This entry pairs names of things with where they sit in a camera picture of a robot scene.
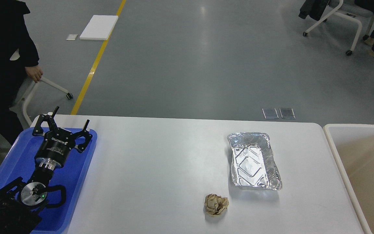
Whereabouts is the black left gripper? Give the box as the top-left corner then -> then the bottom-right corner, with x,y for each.
32,106 -> 93,169

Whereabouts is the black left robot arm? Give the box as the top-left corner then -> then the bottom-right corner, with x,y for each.
0,109 -> 97,234

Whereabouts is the person's bare hand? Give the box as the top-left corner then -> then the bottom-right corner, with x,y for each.
25,65 -> 43,83

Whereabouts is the blue plastic tray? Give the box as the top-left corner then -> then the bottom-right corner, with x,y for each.
0,128 -> 97,234

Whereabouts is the white chair left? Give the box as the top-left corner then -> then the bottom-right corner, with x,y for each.
9,49 -> 74,127

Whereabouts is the white chair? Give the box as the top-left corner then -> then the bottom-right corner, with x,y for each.
9,49 -> 74,127
298,0 -> 374,56

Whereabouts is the small white floor tile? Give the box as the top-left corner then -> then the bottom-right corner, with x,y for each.
66,34 -> 78,41

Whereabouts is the person in black left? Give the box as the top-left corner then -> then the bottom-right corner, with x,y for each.
0,0 -> 40,145

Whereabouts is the white foam board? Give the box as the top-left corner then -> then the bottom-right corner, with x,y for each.
79,15 -> 118,41

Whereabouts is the crumpled brown paper ball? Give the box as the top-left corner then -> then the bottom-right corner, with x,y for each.
204,194 -> 230,217

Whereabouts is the aluminium foil tray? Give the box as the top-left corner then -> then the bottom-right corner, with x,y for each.
227,132 -> 282,191

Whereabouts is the left clear floor plate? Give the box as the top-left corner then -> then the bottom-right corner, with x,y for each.
262,108 -> 279,119

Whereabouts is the clear floor plate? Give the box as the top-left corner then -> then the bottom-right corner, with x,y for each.
262,108 -> 279,119
279,108 -> 296,119

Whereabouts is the right clear floor plate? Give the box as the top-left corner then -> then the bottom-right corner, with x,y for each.
279,108 -> 296,119

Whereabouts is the beige plastic bin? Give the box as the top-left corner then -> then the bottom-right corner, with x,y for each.
323,124 -> 374,234

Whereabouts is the white chair right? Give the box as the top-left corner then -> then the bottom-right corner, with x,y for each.
298,0 -> 374,56

